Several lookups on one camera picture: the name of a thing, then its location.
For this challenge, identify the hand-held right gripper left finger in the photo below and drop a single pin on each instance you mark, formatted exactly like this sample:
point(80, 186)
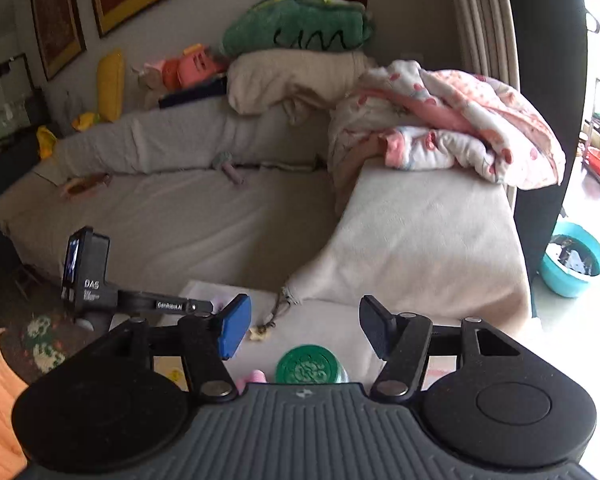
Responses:
point(235, 325)

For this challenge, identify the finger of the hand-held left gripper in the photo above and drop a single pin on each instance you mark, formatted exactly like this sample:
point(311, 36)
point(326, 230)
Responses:
point(165, 304)

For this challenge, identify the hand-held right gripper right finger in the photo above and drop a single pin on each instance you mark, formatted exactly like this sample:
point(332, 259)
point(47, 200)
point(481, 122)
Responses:
point(376, 327)

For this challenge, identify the small pink object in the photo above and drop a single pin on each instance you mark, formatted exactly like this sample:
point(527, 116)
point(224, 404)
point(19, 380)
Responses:
point(252, 380)

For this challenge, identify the green round lid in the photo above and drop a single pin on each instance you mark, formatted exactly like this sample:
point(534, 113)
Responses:
point(307, 364)

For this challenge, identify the beige sofa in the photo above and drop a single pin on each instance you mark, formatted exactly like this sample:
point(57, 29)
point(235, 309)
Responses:
point(190, 225)

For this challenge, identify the dark patterned rug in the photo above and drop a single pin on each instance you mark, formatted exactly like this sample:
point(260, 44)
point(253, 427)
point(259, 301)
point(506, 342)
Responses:
point(42, 342)

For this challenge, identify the brown flat item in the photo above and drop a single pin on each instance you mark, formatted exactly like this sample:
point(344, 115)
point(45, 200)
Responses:
point(82, 186)

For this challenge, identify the small yellow toy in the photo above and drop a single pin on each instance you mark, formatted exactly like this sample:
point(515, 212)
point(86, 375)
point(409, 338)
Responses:
point(45, 142)

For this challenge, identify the yellow green toy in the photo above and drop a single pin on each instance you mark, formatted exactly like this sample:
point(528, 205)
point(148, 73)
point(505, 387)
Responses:
point(86, 121)

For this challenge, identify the grey blanket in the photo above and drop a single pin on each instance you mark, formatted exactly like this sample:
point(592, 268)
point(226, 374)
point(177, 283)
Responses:
point(180, 135)

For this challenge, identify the yellow pillow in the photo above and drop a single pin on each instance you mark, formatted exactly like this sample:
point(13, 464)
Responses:
point(111, 85)

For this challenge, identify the white framed board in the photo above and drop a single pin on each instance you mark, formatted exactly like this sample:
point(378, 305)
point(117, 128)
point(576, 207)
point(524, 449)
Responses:
point(2, 95)

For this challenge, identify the teal plastic basin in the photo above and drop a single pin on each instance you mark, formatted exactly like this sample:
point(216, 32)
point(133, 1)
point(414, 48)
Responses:
point(570, 265)

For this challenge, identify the dark blue cushion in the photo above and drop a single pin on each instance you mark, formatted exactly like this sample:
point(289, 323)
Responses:
point(202, 93)

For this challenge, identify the pink plush toy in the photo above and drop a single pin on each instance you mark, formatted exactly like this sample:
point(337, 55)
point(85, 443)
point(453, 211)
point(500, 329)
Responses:
point(190, 67)

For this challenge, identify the pink dotted quilt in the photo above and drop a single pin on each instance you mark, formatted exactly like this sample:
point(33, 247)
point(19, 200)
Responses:
point(460, 110)

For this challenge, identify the beige folded pillow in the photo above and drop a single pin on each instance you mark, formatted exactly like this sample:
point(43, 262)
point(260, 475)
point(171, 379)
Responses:
point(290, 80)

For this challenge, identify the dark curtain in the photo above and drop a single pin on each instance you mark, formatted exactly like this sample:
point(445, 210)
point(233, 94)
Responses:
point(545, 110)

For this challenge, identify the green plush pillow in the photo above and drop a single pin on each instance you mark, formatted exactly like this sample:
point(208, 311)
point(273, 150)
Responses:
point(300, 25)

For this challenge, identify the beige striped curtain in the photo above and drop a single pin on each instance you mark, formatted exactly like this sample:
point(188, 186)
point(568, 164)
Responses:
point(480, 15)

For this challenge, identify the narrow framed wall picture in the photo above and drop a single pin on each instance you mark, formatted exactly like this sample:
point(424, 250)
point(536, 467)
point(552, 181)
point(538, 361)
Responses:
point(55, 15)

